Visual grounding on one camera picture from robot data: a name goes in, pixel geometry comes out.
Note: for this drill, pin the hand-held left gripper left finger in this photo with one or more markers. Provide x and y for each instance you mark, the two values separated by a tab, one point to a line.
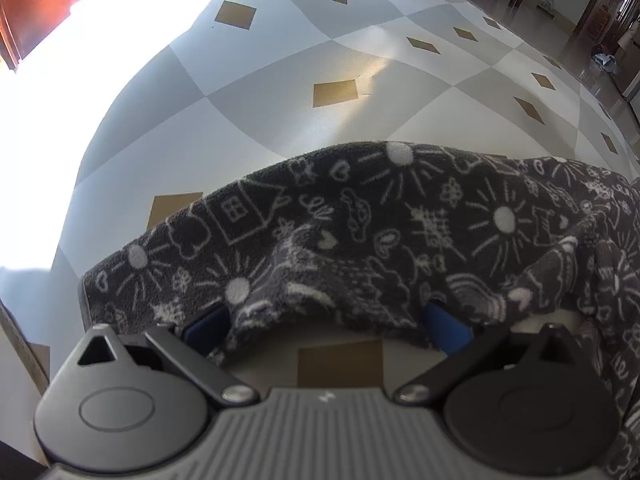
207	330

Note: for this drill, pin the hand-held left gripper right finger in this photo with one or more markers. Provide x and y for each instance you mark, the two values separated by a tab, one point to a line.
445	330

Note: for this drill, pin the grey doodle-print fleece jacket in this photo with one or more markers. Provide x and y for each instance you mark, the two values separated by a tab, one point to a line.
400	240

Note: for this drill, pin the plastic bag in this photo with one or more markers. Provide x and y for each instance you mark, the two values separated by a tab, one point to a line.
605	60

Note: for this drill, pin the red wooden furniture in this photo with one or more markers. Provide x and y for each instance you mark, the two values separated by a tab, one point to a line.
30	0

